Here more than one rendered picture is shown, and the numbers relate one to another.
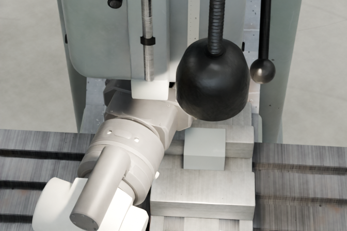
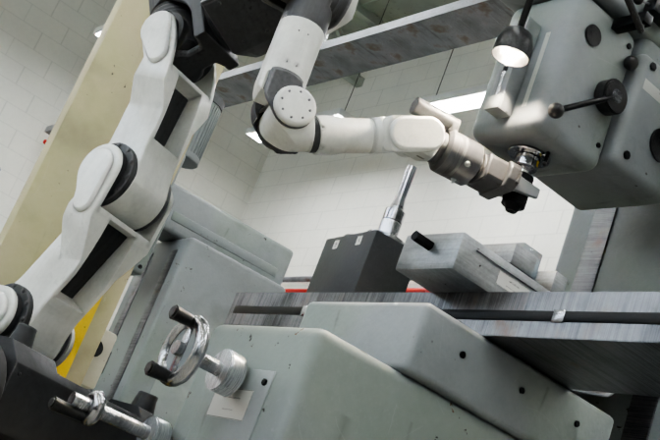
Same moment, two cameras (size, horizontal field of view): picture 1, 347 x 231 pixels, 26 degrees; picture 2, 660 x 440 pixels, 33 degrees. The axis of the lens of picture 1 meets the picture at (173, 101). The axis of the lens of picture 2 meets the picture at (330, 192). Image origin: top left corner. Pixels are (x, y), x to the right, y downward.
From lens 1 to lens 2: 2.28 m
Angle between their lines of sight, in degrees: 84
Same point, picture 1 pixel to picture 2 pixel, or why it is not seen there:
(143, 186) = (455, 137)
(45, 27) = not seen: outside the picture
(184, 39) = (525, 90)
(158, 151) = (477, 149)
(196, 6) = (537, 68)
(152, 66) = (500, 84)
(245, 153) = (547, 284)
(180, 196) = not seen: hidden behind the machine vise
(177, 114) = (507, 169)
